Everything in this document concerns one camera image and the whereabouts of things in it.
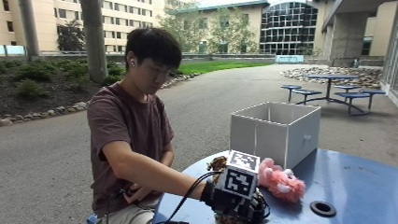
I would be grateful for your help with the white marker cube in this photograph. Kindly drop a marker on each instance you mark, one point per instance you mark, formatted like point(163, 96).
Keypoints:
point(240, 177)

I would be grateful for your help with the brown striped plush toy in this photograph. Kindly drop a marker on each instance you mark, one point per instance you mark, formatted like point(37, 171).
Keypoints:
point(216, 165)

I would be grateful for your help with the blue chair seat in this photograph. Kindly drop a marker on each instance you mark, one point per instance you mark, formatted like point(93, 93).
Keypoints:
point(93, 219)

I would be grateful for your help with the pink plush toy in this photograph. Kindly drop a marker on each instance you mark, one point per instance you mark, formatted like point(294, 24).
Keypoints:
point(282, 182)

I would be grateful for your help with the the person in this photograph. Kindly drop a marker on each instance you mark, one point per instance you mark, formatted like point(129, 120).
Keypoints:
point(125, 124)

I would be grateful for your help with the white fabric storage box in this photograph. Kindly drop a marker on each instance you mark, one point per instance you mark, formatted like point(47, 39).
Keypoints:
point(278, 133)

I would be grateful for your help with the row of border stones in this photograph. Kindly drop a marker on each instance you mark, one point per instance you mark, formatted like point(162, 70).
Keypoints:
point(62, 109)

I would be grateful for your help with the blue round seat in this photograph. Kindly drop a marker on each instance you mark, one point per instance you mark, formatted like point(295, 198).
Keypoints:
point(291, 87)
point(307, 92)
point(374, 91)
point(348, 87)
point(352, 95)

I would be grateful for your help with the white earbud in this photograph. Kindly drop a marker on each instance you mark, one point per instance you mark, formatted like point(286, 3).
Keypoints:
point(134, 63)

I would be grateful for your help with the blue picnic table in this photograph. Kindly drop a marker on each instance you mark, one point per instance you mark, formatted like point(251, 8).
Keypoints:
point(332, 77)

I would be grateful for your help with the pile of grey rocks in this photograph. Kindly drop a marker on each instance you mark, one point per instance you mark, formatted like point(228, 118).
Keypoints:
point(336, 74)

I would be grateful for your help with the grey concrete pillar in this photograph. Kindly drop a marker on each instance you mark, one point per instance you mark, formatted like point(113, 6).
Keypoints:
point(30, 28)
point(95, 40)

